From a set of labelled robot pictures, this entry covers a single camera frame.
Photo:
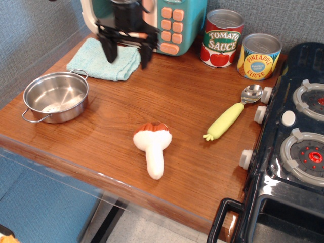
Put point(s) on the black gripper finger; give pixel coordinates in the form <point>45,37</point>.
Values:
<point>146,50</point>
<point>110,49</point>

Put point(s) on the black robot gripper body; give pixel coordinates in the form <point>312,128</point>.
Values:
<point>124,24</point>

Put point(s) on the light blue cloth napkin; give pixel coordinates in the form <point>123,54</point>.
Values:
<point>91,59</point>

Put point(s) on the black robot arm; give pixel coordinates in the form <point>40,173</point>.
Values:
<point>126,1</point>

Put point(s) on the teal toy microwave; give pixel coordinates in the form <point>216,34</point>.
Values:
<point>179,22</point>

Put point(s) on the small stainless steel pot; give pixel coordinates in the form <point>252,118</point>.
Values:
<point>56,97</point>

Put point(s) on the tomato sauce can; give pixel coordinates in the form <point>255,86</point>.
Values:
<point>223,29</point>

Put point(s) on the plush mushroom toy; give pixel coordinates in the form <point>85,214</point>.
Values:
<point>153,138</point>

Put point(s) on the pineapple slices can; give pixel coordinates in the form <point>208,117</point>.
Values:
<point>258,56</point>

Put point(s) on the black toy stove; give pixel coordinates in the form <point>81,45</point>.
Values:
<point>283,199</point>

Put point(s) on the orange object at corner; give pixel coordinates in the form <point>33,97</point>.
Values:
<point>7,235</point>

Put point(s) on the spoon with yellow-green handle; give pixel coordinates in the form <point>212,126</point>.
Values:
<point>249,95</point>

